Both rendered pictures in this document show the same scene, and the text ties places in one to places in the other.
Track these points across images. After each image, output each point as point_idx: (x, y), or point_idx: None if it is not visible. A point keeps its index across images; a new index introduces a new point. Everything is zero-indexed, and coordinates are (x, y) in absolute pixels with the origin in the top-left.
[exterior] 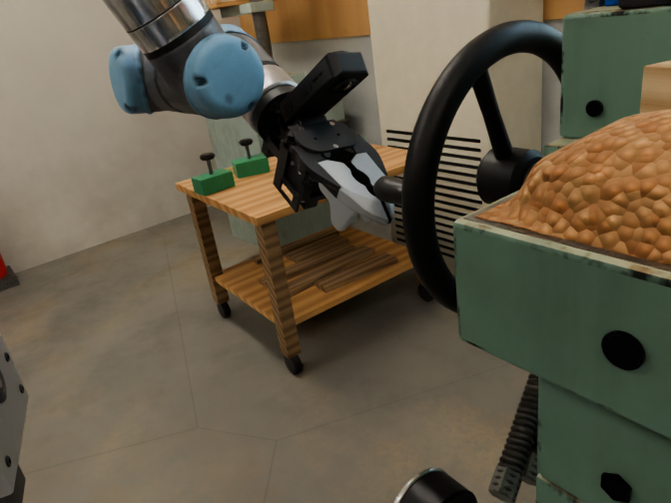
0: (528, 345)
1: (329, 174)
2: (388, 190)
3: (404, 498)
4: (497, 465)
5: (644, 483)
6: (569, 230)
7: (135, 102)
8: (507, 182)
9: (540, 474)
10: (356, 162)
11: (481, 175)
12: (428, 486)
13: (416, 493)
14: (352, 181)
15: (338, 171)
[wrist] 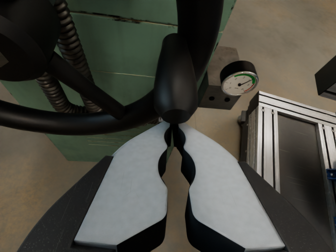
0: None
1: (256, 194)
2: (195, 75)
3: (254, 72)
4: (157, 122)
5: None
6: None
7: None
8: (53, 10)
9: (221, 32)
10: (148, 208)
11: (38, 36)
12: (246, 66)
13: (251, 69)
14: (203, 162)
15: (224, 194)
